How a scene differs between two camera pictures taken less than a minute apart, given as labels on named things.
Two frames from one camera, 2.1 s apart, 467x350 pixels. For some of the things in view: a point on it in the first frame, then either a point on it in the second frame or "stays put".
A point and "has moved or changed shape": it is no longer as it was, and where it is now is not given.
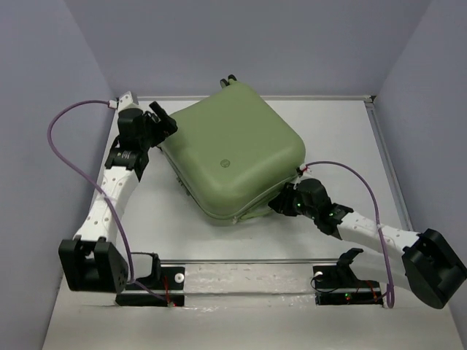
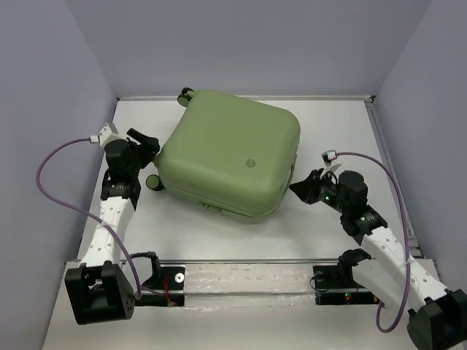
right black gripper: (281, 203) to (306, 189)
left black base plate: (170, 278) stays put
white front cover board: (246, 305) stays put
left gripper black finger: (168, 124) to (150, 145)
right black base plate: (338, 285) stays put
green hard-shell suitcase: (232, 149) has moved or changed shape
